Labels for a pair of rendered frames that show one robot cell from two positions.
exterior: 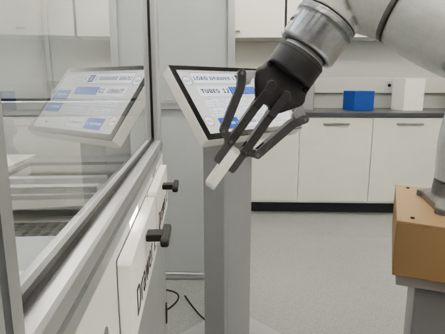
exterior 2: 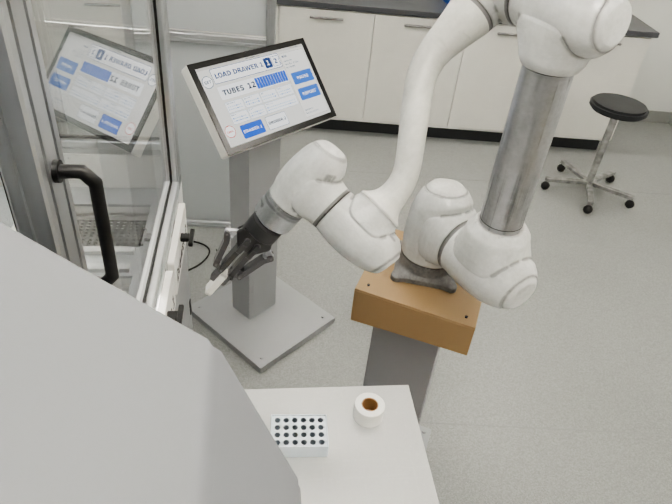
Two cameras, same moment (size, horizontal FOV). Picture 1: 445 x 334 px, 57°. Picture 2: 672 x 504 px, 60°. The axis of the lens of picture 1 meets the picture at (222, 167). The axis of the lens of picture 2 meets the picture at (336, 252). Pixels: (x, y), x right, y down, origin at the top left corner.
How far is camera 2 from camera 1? 87 cm
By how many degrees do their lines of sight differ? 26
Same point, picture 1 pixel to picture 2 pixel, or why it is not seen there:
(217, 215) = (242, 203)
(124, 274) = not seen: hidden behind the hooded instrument
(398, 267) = (354, 316)
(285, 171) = (350, 83)
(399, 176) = (489, 99)
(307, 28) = (268, 219)
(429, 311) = (382, 336)
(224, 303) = (250, 279)
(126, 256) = not seen: hidden behind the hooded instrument
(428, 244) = (374, 306)
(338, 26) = (288, 220)
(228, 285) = not seen: hidden behind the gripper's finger
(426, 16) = (333, 236)
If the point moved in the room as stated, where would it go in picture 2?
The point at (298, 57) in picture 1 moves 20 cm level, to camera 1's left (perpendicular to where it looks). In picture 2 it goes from (262, 233) to (163, 229)
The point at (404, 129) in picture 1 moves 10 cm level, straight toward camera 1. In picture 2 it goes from (505, 41) to (503, 45)
